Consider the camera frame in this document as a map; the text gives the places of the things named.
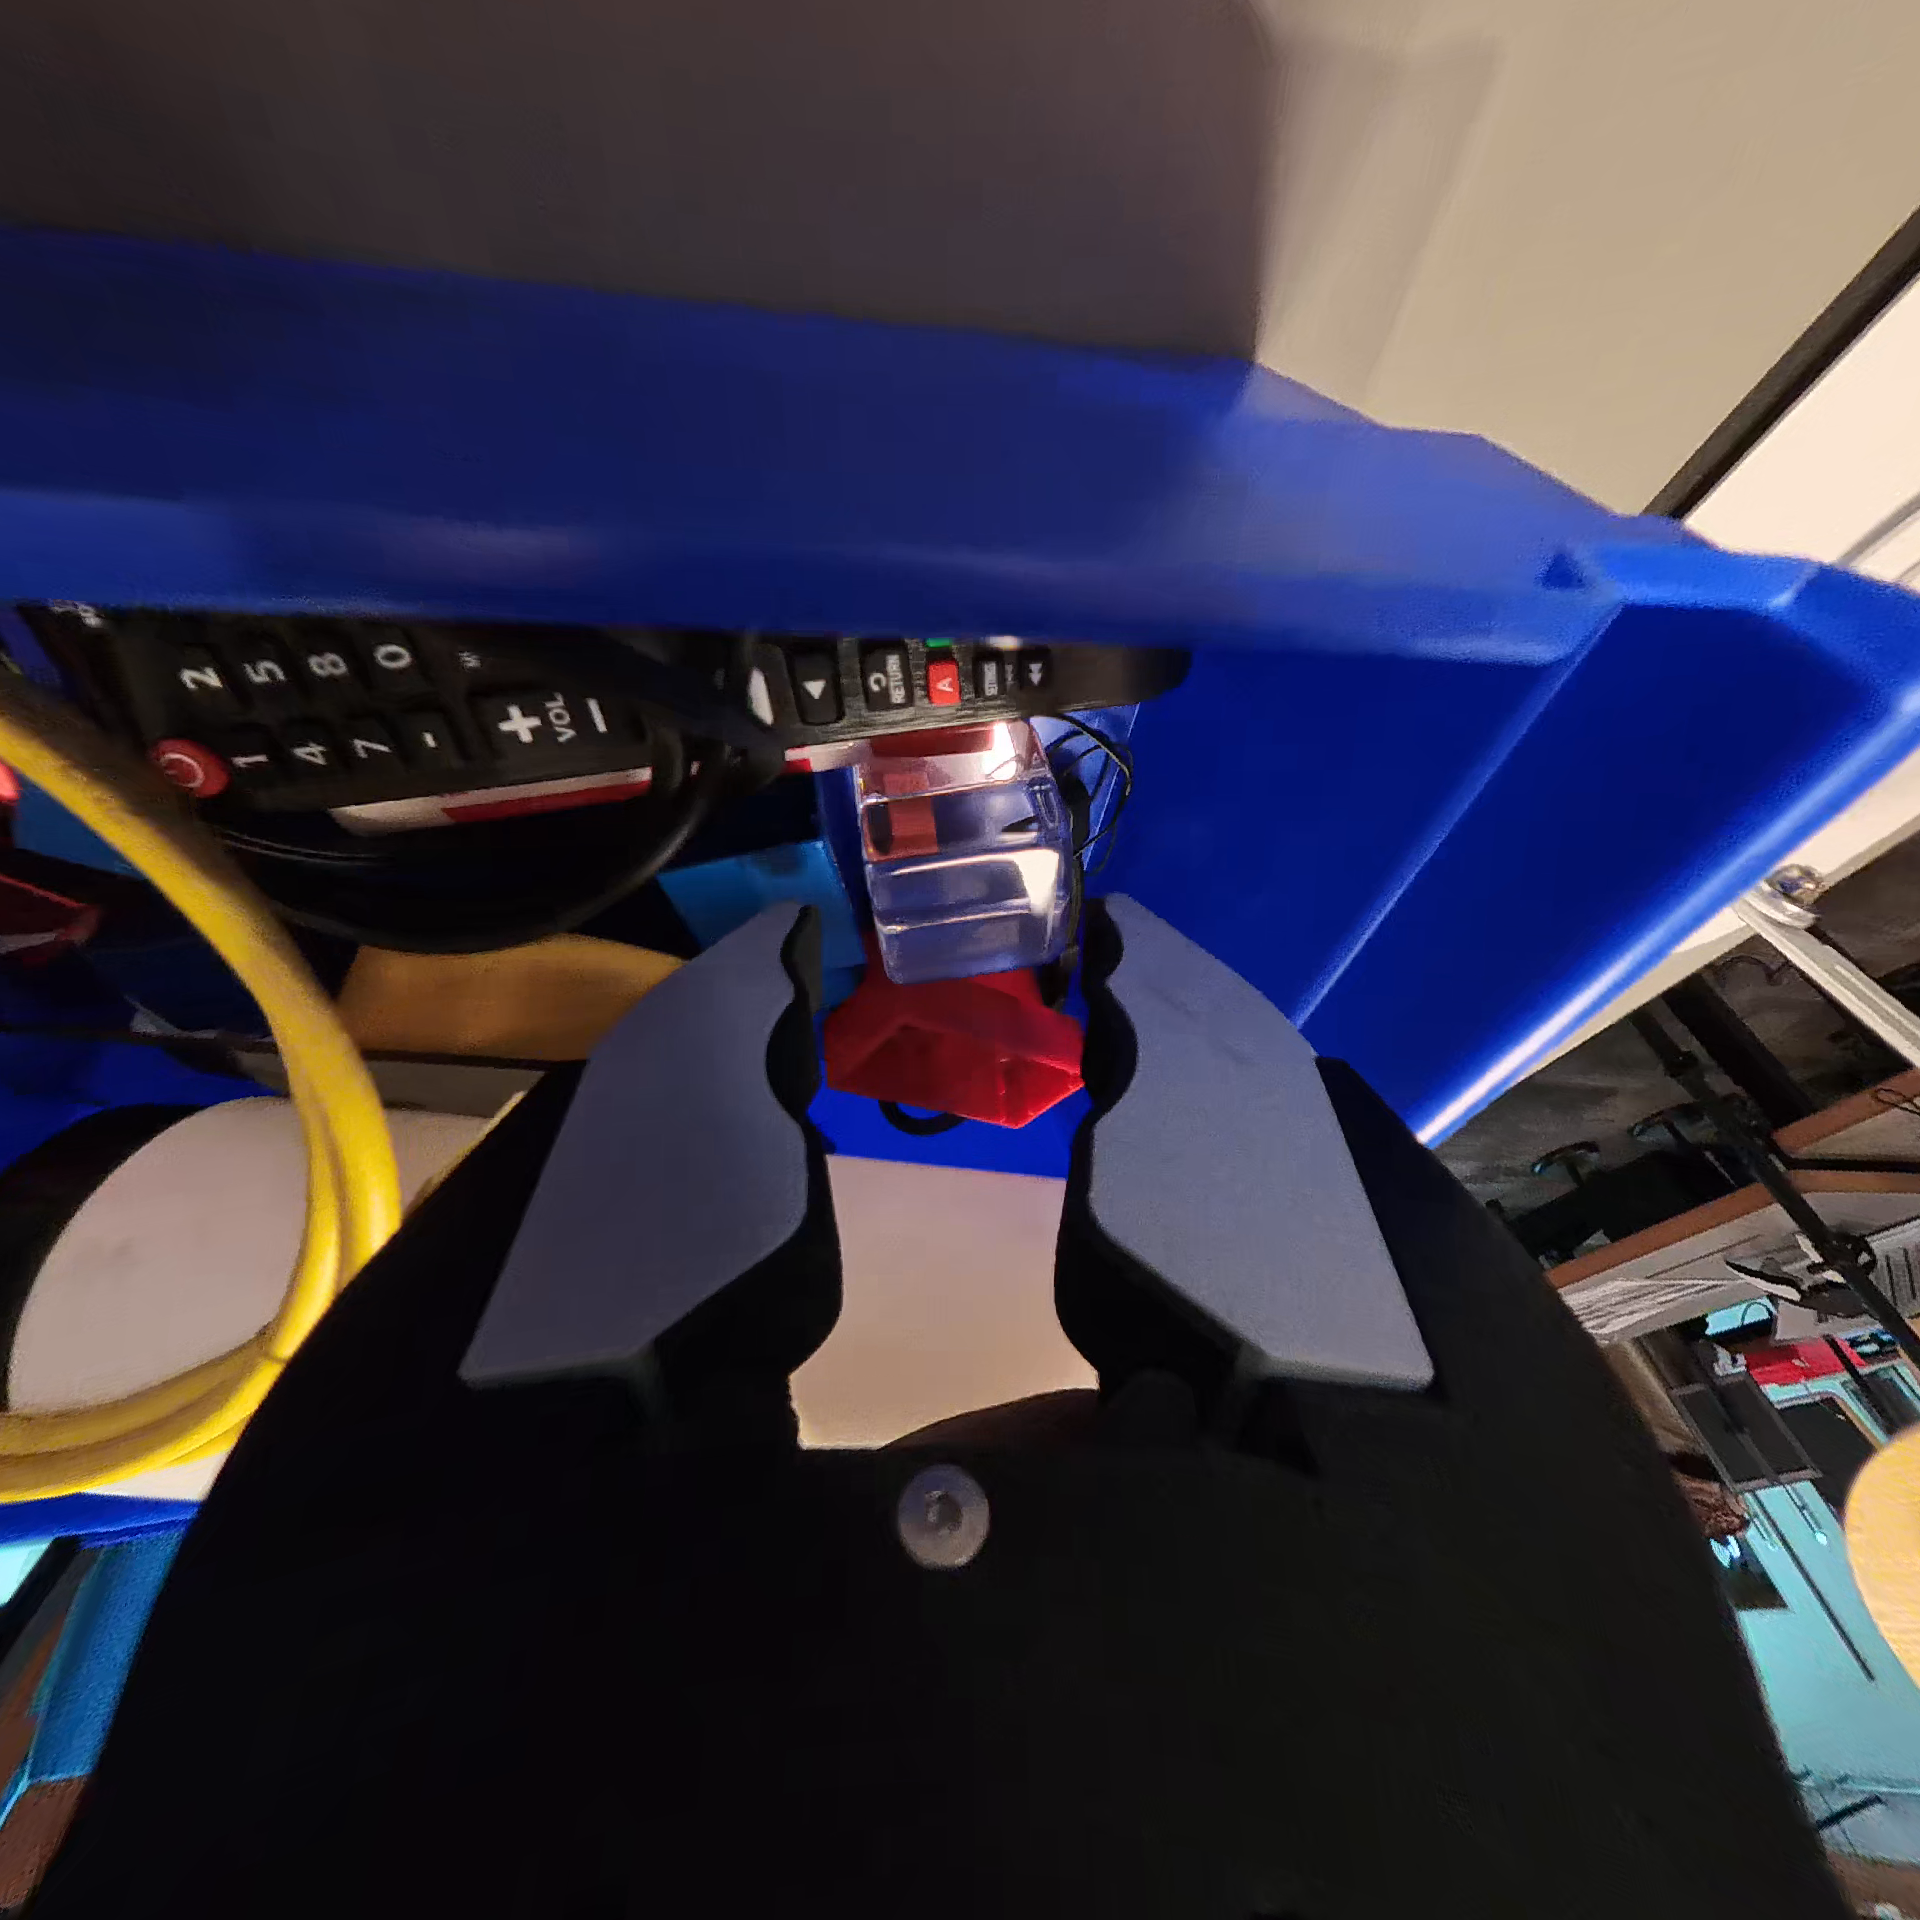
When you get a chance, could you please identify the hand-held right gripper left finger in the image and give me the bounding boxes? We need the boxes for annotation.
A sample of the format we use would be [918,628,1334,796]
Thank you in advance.
[456,902,846,1442]

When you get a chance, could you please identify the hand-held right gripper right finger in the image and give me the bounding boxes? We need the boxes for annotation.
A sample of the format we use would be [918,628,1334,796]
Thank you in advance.
[1054,896,1437,1450]

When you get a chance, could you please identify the red transparent cube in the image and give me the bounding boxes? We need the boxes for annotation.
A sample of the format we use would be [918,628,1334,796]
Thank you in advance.
[824,968,1087,1130]

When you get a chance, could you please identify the clear transparent cube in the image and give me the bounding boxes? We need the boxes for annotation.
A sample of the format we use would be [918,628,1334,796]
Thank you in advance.
[854,721,1073,986]

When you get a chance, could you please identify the blue plastic bin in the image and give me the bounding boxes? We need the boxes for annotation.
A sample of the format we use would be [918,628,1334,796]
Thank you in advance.
[0,224,1920,1548]

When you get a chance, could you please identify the white bottle with black cap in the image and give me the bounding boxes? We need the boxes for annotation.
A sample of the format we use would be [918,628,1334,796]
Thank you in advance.
[0,1094,528,1501]

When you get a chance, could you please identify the black remote control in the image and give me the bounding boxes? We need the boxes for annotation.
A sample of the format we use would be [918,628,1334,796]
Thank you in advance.
[15,609,1192,834]

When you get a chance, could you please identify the yellow ethernet cable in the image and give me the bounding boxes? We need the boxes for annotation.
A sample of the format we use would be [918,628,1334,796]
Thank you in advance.
[0,681,406,1501]

